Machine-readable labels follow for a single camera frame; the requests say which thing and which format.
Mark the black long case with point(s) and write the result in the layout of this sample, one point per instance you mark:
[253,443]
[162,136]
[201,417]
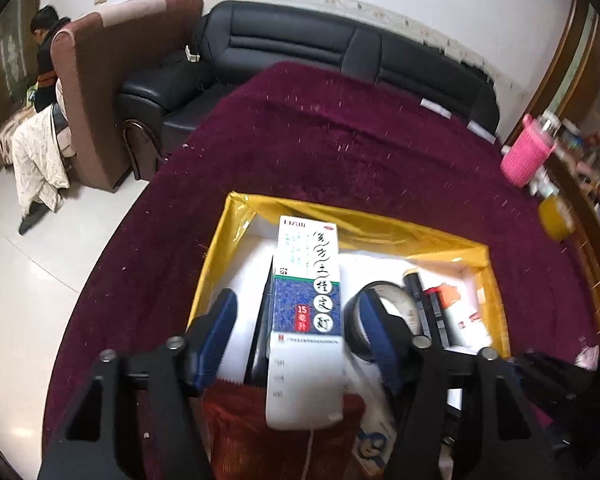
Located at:
[261,320]

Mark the red mesh bag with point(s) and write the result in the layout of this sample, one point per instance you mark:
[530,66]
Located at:
[240,425]

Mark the pink packet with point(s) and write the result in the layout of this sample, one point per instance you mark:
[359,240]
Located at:
[587,356]

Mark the white box red label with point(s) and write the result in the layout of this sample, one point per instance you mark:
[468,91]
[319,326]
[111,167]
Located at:
[470,330]

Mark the black rectangular bar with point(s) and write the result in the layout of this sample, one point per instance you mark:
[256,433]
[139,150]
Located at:
[437,320]

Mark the cluster of small bottles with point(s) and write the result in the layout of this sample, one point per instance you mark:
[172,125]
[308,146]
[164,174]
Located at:
[595,170]

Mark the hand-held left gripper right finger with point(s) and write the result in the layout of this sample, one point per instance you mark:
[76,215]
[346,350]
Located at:
[377,340]

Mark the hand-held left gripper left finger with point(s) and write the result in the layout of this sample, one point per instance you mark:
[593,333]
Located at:
[215,345]

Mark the pink woven cup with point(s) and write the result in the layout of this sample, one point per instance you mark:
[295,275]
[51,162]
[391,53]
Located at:
[522,155]

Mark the white small bottle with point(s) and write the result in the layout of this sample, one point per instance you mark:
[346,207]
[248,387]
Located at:
[541,184]

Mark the black leather sofa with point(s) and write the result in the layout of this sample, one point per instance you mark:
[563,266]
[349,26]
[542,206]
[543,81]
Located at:
[290,35]

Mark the white charger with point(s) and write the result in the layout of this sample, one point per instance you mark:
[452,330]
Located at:
[193,54]

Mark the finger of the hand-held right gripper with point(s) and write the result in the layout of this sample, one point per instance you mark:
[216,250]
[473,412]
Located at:
[555,377]

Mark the white blue medicine box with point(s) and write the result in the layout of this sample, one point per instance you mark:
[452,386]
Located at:
[305,310]

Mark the wooden cabinet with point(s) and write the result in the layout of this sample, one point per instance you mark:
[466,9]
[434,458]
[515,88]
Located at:
[595,270]

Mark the wooden door frame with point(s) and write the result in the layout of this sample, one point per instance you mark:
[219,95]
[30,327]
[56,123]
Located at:
[575,50]

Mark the black marker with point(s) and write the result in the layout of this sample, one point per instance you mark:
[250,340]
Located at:
[414,295]

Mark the brown armchair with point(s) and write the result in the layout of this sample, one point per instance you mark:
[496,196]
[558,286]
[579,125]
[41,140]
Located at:
[110,85]

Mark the yellow cardboard box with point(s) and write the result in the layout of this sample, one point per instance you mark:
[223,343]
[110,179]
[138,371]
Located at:
[370,227]

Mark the yellow jar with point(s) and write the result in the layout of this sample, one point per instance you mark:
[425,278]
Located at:
[557,217]

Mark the clear glass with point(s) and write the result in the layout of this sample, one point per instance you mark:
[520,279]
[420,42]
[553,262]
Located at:
[550,125]

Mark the dark red tablecloth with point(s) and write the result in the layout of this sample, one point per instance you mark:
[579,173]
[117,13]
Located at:
[330,135]

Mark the black tape roll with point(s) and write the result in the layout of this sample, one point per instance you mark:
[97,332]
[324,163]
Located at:
[350,330]

